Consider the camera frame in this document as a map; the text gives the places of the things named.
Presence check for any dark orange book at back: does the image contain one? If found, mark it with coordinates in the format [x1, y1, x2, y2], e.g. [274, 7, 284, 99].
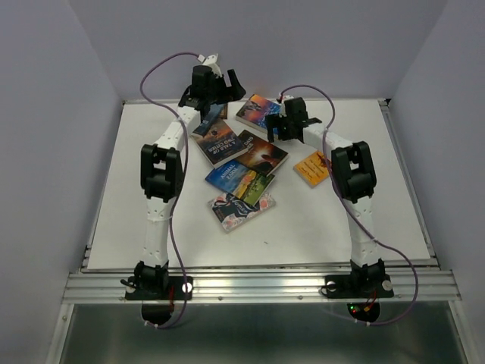
[219, 103, 228, 120]

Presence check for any Three Days to See book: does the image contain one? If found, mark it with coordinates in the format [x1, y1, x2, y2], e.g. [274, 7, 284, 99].
[236, 130, 288, 176]

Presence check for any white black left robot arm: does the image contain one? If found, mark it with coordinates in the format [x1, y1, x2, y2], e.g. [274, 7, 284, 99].
[123, 64, 246, 300]

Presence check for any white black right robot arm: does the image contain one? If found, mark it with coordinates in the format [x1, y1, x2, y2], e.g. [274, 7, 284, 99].
[265, 96, 394, 299]

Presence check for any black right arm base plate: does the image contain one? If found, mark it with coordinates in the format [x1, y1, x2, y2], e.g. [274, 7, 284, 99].
[320, 274, 394, 325]

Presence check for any Tale of Two Cities book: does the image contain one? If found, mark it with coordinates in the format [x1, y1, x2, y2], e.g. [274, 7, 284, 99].
[192, 118, 247, 168]

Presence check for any Nineteen Eighty Four blue book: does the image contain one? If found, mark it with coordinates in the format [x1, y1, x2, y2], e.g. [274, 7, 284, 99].
[192, 104, 225, 137]

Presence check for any Huckleberry Finn orange book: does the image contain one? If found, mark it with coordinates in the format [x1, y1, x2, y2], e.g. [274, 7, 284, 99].
[293, 151, 330, 188]

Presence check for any Jane Eyre blue book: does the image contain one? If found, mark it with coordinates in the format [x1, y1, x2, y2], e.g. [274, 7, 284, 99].
[235, 94, 280, 133]

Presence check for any Animal Farm blue book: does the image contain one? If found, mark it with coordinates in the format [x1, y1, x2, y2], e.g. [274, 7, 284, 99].
[205, 160, 275, 206]

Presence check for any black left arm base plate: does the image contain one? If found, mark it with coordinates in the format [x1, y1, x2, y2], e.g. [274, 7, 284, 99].
[120, 276, 193, 328]

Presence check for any aluminium front rail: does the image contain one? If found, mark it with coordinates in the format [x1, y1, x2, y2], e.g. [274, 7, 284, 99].
[63, 268, 462, 304]

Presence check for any Little Women floral book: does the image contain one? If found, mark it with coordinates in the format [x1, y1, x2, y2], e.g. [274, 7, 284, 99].
[208, 193, 276, 233]

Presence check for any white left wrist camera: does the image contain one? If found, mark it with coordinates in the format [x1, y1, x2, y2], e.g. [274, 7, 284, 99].
[197, 53, 223, 77]

